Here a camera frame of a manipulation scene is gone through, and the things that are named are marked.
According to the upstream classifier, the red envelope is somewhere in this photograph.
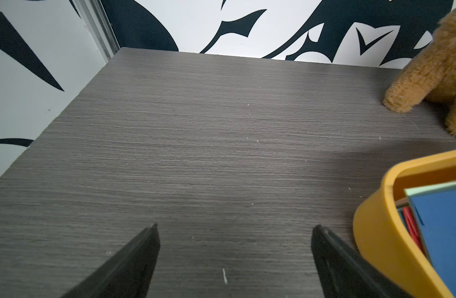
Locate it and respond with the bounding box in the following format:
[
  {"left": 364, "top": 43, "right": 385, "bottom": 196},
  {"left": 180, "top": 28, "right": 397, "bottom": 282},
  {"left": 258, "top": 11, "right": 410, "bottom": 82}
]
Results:
[{"left": 401, "top": 206, "right": 425, "bottom": 254}]

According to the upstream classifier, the yellow plastic storage box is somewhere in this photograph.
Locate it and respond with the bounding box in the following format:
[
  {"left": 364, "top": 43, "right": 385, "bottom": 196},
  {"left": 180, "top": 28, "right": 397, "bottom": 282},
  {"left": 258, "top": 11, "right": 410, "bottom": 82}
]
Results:
[{"left": 353, "top": 150, "right": 456, "bottom": 298}]

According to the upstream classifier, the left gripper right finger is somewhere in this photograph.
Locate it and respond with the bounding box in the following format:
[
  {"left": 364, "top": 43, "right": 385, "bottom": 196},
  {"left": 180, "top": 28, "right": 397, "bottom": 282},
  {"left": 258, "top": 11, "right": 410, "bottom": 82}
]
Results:
[{"left": 311, "top": 225, "right": 411, "bottom": 298}]

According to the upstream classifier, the brown plush dog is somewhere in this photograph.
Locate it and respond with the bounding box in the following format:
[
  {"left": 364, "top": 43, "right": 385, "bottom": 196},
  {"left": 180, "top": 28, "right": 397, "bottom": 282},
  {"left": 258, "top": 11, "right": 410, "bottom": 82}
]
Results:
[{"left": 383, "top": 8, "right": 456, "bottom": 137}]

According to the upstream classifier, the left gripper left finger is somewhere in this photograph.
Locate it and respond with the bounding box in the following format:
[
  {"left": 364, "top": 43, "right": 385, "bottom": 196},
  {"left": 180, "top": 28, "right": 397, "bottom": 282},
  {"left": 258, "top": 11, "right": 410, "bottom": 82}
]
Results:
[{"left": 63, "top": 224, "right": 160, "bottom": 298}]

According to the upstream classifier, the light green envelope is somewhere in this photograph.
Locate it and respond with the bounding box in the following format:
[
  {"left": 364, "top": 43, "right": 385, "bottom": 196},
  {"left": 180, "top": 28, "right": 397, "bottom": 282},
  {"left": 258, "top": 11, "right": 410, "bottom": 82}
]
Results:
[{"left": 404, "top": 181, "right": 456, "bottom": 197}]

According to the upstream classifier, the dark blue envelope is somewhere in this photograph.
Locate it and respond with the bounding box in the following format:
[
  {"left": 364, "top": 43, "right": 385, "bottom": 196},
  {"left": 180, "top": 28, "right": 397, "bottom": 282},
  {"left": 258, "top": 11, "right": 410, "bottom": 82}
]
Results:
[{"left": 408, "top": 189, "right": 456, "bottom": 297}]

